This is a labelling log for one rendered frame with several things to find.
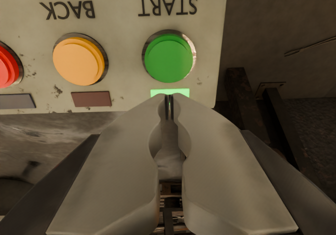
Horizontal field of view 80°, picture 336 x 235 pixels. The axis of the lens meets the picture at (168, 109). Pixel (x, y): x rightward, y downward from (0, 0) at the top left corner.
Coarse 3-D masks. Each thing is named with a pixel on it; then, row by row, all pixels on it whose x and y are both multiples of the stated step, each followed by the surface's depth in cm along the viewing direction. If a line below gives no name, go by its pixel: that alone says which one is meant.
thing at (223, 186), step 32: (192, 128) 8; (224, 128) 8; (192, 160) 7; (224, 160) 7; (256, 160) 7; (192, 192) 6; (224, 192) 6; (256, 192) 6; (192, 224) 6; (224, 224) 5; (256, 224) 5; (288, 224) 5
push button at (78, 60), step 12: (60, 48) 16; (72, 48) 16; (84, 48) 16; (96, 48) 16; (60, 60) 16; (72, 60) 16; (84, 60) 16; (96, 60) 16; (60, 72) 17; (72, 72) 17; (84, 72) 17; (96, 72) 17; (84, 84) 18
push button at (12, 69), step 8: (0, 48) 16; (0, 56) 16; (8, 56) 17; (0, 64) 16; (8, 64) 17; (16, 64) 17; (0, 72) 17; (8, 72) 17; (16, 72) 17; (0, 80) 17; (8, 80) 18
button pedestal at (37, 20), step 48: (0, 0) 15; (48, 0) 15; (96, 0) 15; (144, 0) 15; (192, 0) 15; (48, 48) 17; (144, 48) 17; (192, 48) 17; (48, 96) 19; (144, 96) 19; (192, 96) 19
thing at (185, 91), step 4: (184, 88) 19; (188, 88) 19; (152, 92) 19; (156, 92) 19; (160, 92) 19; (164, 92) 19; (168, 92) 19; (172, 92) 19; (180, 92) 19; (184, 92) 19; (188, 92) 19; (188, 96) 19
